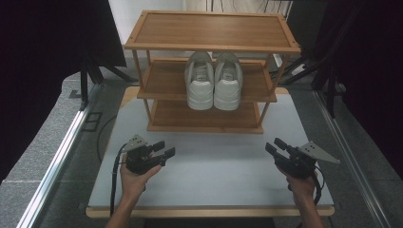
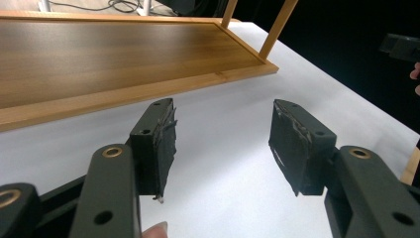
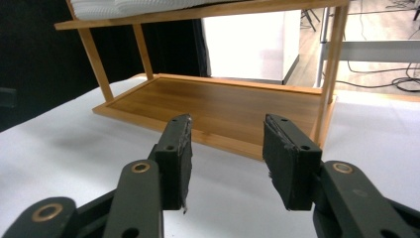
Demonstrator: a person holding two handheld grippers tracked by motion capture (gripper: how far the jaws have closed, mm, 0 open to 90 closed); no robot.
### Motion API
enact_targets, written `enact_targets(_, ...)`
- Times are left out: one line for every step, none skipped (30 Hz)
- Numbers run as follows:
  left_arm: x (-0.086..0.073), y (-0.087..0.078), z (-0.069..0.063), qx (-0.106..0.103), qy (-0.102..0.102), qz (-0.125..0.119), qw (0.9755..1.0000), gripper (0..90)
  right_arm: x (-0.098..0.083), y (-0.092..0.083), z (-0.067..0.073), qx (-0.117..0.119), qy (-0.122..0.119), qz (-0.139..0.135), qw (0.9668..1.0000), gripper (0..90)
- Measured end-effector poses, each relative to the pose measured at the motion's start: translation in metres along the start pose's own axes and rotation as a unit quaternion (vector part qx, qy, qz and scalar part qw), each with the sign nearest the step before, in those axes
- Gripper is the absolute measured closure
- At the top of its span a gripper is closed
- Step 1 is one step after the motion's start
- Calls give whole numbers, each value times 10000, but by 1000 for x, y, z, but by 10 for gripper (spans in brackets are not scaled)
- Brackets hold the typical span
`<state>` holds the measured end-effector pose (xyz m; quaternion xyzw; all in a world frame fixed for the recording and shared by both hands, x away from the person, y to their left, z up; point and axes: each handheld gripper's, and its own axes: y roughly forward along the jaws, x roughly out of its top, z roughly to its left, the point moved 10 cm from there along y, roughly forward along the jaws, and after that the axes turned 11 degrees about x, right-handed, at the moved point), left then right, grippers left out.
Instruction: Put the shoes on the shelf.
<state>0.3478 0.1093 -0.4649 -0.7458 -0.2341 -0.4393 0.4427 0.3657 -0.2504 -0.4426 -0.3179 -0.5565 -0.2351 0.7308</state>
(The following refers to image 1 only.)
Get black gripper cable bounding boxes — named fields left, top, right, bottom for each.
left=109, top=142, right=128, bottom=217
left=311, top=164, right=326, bottom=205

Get floor socket cover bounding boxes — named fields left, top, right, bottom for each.
left=81, top=111, right=103, bottom=133

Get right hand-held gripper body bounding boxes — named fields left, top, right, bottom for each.
left=274, top=141, right=341, bottom=180

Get wooden shoe rack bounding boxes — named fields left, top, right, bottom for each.
left=123, top=9, right=302, bottom=135

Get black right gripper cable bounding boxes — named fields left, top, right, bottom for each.
left=311, top=164, right=326, bottom=205

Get black floor cables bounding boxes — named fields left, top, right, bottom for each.
left=204, top=0, right=293, bottom=15

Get person's left hand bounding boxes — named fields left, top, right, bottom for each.
left=119, top=153, right=163, bottom=199

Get aluminium rail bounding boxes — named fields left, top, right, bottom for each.
left=16, top=85, right=101, bottom=228
left=312, top=89, right=393, bottom=228

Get person's right hand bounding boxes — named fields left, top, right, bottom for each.
left=278, top=165, right=318, bottom=203

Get white sneaker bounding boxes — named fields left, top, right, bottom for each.
left=183, top=50, right=215, bottom=111
left=213, top=51, right=244, bottom=112

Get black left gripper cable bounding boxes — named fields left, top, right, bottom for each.
left=109, top=142, right=128, bottom=217

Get black curtain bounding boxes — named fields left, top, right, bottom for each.
left=0, top=0, right=127, bottom=183
left=286, top=0, right=403, bottom=180

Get black metal stand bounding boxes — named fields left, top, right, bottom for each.
left=79, top=50, right=141, bottom=110
left=269, top=29, right=338, bottom=119

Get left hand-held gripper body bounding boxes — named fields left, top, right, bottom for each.
left=122, top=134, right=167, bottom=176

